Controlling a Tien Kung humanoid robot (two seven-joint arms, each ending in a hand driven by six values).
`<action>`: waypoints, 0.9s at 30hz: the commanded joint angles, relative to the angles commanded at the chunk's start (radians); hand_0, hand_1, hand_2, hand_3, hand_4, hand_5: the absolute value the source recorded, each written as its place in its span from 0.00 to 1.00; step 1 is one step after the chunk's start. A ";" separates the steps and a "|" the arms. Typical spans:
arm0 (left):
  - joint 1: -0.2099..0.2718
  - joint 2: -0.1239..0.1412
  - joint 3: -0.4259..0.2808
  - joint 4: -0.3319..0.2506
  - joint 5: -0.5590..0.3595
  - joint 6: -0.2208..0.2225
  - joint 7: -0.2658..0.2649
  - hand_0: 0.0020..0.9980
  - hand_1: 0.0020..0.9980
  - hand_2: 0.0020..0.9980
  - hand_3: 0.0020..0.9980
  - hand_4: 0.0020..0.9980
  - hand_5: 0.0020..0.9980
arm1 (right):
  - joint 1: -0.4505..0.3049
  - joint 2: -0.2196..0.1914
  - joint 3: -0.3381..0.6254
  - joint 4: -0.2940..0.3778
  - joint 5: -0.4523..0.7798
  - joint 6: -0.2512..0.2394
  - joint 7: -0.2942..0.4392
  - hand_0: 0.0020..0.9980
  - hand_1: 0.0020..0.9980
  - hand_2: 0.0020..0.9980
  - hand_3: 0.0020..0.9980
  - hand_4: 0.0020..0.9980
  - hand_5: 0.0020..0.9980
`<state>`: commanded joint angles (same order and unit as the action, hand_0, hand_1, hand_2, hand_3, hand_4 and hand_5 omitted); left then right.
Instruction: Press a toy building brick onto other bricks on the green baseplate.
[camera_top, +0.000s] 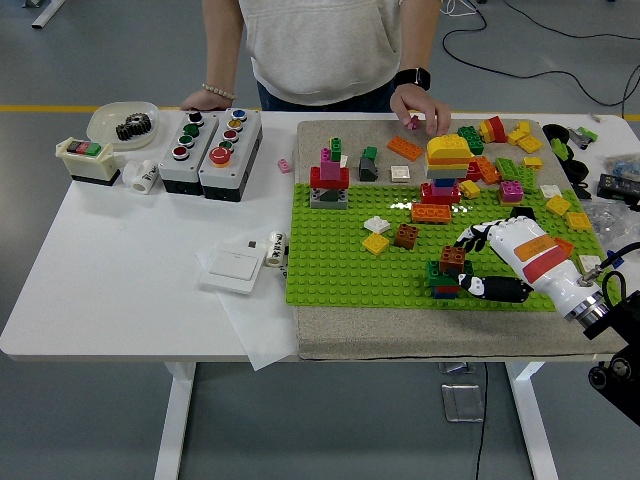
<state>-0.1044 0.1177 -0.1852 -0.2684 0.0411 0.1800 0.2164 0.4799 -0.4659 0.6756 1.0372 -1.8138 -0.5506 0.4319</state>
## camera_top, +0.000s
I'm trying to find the person's right hand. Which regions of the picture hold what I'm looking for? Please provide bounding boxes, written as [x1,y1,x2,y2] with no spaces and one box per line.
[179,92,227,113]

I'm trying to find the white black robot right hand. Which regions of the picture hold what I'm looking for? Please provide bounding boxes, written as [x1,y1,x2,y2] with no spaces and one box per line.
[443,214,605,320]

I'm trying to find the person's left hand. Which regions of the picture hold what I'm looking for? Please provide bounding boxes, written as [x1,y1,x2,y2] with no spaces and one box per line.
[389,83,454,137]

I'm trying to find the pink square brick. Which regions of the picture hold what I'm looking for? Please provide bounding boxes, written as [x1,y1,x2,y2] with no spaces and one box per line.
[499,179,524,204]

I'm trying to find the brown square brick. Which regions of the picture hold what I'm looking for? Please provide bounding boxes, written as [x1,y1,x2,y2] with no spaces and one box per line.
[393,223,421,250]
[439,244,467,274]

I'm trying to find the dark green long brick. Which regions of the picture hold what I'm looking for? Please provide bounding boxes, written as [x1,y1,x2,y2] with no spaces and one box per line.
[424,259,474,290]

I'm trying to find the burger-shaped multicolour brick tower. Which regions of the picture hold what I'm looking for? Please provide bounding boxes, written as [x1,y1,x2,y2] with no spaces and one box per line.
[419,132,476,206]

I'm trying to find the dark green chunky brick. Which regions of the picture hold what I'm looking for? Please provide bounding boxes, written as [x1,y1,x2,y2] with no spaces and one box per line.
[457,124,486,155]

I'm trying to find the red yellow orange curved bricks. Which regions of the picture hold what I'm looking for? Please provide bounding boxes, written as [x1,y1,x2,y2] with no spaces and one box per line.
[478,115,509,145]

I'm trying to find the grey slope brick green top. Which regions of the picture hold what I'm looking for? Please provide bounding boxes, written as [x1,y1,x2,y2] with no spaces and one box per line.
[357,145,381,183]

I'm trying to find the yellow brick pair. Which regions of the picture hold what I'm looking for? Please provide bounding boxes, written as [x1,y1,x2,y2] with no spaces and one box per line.
[507,120,532,146]

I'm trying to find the red pink grey brick tower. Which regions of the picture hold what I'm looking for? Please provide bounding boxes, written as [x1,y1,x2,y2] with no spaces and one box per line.
[308,135,351,210]

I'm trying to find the green studded baseplate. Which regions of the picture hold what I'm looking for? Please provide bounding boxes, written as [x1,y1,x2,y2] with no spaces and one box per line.
[284,182,609,312]

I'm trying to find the black wrist watch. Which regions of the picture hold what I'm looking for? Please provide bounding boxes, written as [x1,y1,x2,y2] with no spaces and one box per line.
[393,67,432,92]

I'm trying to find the black metal gear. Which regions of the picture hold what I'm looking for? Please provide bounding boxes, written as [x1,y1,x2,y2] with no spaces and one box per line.
[115,112,154,142]

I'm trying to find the grey emergency-stop control box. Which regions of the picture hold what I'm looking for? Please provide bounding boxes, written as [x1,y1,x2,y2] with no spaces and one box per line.
[198,107,264,203]

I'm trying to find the grey four-button control box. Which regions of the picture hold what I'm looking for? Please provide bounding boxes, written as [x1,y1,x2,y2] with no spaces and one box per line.
[157,110,221,195]

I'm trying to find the clear plastic bag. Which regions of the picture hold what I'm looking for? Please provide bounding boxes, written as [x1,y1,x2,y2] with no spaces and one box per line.
[582,199,640,251]

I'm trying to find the lime green flat plate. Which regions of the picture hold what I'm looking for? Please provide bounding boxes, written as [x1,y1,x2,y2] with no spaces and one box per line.
[514,164,539,194]
[494,157,521,181]

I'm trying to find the white pipe tee fitting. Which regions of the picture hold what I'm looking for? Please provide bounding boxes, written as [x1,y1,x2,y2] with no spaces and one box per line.
[122,158,160,194]

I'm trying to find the white plastic bowl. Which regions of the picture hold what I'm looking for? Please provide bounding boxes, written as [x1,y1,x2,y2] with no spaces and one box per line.
[87,101,161,151]

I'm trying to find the black device box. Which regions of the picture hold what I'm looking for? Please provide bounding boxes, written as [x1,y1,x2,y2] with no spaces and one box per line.
[595,173,640,204]

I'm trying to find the person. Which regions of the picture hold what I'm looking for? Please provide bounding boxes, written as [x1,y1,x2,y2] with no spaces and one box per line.
[179,0,454,136]

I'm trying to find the bag of blue parts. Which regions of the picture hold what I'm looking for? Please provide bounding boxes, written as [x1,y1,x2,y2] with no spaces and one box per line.
[603,153,640,180]

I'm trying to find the green and grey clip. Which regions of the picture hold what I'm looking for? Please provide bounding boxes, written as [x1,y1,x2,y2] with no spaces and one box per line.
[568,125,599,150]

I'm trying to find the grey-brown mat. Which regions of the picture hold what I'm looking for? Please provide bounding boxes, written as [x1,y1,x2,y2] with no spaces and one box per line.
[295,118,632,362]

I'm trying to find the white table leg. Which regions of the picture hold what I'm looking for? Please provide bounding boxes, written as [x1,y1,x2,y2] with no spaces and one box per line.
[504,360,559,480]
[152,360,197,480]

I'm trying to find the white labelled tube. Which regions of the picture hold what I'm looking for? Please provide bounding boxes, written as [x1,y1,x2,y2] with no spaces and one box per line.
[264,230,287,267]

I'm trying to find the white distant table foot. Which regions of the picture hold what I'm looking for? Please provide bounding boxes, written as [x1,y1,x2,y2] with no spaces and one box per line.
[30,0,66,29]

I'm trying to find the white paper sheet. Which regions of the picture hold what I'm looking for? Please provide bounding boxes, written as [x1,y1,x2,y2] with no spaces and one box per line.
[195,247,300,372]

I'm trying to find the black ring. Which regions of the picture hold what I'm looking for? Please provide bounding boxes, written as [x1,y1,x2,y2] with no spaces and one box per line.
[563,159,591,182]

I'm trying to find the white floor cable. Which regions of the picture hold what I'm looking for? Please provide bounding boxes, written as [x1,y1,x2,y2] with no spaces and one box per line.
[442,0,479,17]

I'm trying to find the long black floor cable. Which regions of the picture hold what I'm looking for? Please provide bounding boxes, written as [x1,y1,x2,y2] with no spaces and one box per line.
[441,0,640,121]

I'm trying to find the cream red-green switch box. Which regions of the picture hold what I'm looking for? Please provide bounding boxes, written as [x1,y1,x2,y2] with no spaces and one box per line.
[54,137,123,187]

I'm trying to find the black power cable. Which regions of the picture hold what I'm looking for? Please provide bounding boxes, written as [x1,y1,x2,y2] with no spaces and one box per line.
[473,360,489,480]

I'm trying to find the white wall switch plate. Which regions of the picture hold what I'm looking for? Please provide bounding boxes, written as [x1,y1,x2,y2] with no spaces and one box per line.
[199,248,265,296]

